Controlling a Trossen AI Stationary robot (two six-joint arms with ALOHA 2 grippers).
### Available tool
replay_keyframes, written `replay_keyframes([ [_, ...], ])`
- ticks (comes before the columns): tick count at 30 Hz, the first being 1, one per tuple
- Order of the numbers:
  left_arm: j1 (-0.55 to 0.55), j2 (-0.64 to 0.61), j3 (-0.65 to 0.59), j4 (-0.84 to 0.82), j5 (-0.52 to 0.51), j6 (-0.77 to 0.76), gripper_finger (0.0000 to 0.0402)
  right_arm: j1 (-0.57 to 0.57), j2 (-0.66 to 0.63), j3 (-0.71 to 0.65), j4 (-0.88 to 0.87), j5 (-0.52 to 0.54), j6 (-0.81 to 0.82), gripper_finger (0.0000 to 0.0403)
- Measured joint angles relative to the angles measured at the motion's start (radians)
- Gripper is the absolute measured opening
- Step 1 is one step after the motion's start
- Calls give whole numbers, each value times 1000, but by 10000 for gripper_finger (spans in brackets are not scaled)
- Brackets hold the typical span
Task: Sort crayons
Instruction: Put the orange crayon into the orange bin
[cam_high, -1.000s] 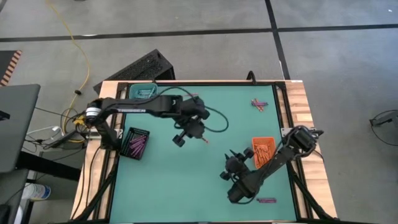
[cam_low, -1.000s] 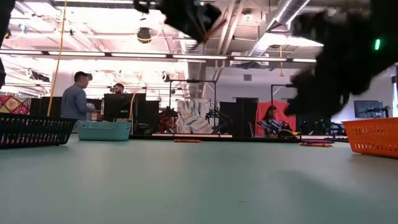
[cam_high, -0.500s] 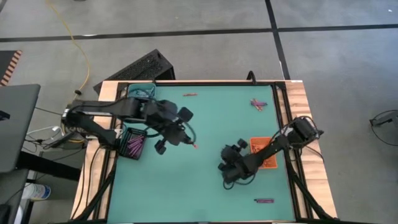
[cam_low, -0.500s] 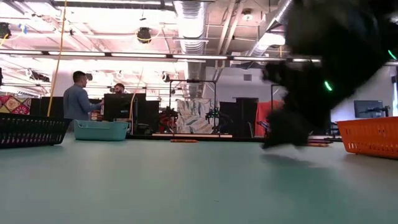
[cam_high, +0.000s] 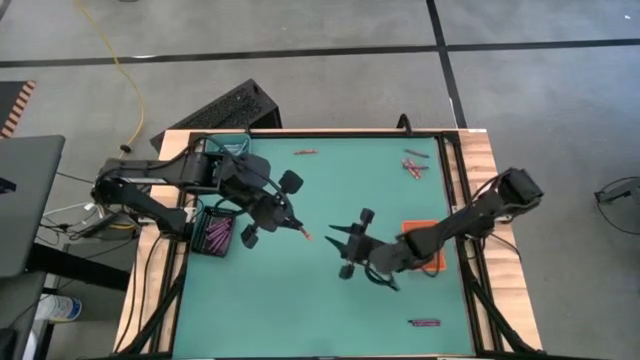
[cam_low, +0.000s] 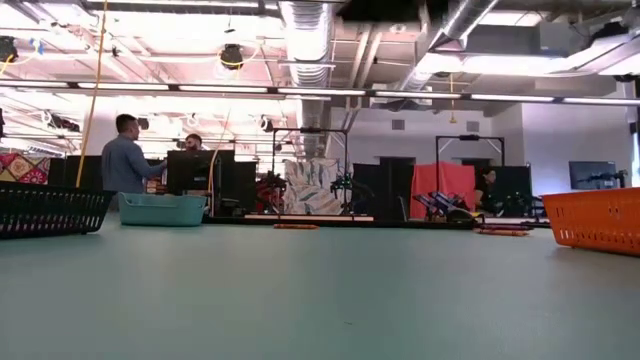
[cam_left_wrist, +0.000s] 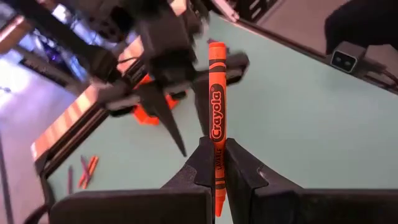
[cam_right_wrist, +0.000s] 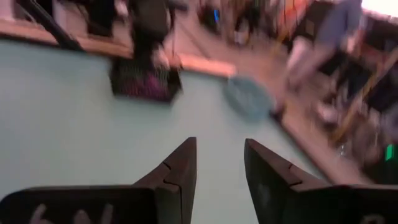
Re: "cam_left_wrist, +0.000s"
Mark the purple crayon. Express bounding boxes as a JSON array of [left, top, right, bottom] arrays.
[[67, 166, 74, 195], [80, 154, 93, 183]]

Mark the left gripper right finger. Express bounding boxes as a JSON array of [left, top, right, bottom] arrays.
[[225, 138, 398, 224]]

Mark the silver aluminium bar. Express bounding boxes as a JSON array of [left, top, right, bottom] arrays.
[[214, 0, 240, 22]]

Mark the black left camera cable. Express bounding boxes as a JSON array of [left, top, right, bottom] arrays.
[[23, 203, 50, 224]]

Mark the orange crayon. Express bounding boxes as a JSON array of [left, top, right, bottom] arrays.
[[208, 42, 228, 218], [77, 155, 96, 189], [82, 156, 100, 190]]

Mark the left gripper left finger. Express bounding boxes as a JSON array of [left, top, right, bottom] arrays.
[[49, 136, 215, 224]]

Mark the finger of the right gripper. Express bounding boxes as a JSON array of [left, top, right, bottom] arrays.
[[139, 85, 187, 158], [192, 77, 210, 138]]

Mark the orange mesh basket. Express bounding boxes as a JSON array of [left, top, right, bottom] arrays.
[[133, 74, 180, 126]]

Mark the grey table-level camera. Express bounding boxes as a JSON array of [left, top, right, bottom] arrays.
[[330, 42, 366, 74]]

